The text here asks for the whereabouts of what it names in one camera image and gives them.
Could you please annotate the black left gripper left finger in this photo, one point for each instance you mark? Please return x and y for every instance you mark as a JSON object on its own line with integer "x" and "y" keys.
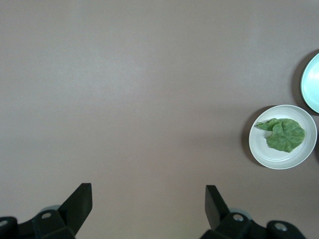
{"x": 74, "y": 209}

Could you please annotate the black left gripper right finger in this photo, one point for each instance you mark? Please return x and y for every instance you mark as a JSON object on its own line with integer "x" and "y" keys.
{"x": 216, "y": 211}

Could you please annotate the green lettuce leaf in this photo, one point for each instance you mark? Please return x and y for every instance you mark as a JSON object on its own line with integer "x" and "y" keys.
{"x": 286, "y": 137}

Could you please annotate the beige round plate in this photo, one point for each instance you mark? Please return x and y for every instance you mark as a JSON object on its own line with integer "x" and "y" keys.
{"x": 261, "y": 154}

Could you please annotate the brown table cover mat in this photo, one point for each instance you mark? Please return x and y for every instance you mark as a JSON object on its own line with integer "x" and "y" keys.
{"x": 124, "y": 87}

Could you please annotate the light green round plate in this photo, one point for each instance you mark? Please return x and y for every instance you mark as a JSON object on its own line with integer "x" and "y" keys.
{"x": 312, "y": 82}

